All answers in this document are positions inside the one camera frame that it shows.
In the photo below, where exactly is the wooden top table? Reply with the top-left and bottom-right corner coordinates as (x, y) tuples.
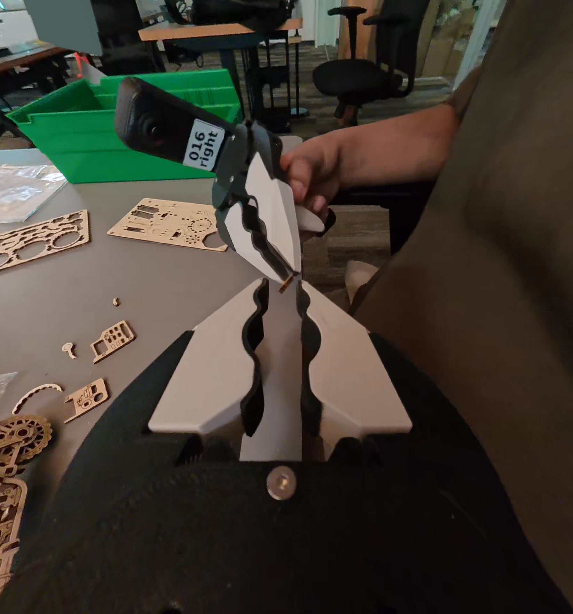
(139, 18), (304, 135)

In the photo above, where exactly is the small wooden grid panel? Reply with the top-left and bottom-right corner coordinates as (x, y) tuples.
(91, 320), (137, 364)

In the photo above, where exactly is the wooden gear assembly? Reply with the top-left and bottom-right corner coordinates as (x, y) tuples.
(0, 413), (53, 602)

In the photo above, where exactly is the grey desk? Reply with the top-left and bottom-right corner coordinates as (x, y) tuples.
(0, 148), (311, 605)

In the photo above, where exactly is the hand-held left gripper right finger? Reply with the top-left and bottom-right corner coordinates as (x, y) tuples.
(298, 279), (414, 452)

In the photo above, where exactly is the small engraved wooden panel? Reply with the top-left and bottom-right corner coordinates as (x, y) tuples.
(64, 378), (110, 424)

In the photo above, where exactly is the wooden puzzle parts sheet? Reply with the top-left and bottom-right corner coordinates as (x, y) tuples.
(106, 198), (230, 252)

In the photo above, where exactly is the dark wooden table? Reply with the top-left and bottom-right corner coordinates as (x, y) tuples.
(0, 45), (76, 145)

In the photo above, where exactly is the person's brown clothing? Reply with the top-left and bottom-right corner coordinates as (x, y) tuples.
(354, 0), (573, 614)

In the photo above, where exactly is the green plastic bin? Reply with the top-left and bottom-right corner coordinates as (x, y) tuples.
(6, 68), (244, 184)

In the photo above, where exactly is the person's right hand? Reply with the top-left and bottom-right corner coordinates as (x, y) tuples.
(279, 136), (345, 219)

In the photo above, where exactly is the wooden sheet with round holes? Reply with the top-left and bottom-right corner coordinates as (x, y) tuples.
(0, 209), (90, 277)

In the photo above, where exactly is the black office chair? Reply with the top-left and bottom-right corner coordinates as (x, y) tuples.
(313, 5), (431, 128)

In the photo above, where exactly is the wooden toothed arc piece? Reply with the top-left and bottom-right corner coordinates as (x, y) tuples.
(12, 383), (63, 415)

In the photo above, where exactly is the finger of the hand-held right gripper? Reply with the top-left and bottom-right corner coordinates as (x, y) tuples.
(223, 201), (289, 285)
(241, 156), (303, 285)

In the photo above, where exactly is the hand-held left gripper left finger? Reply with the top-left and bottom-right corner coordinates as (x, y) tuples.
(147, 277), (270, 438)

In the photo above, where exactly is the large clear plastic bag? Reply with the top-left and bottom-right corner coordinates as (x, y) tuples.
(0, 164), (67, 228)

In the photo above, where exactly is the cardboard box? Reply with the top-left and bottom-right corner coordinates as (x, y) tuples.
(421, 0), (474, 80)

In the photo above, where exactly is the black bag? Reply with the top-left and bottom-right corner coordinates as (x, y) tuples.
(164, 0), (297, 30)

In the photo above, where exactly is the person's right forearm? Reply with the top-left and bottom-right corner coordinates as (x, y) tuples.
(339, 103), (460, 193)

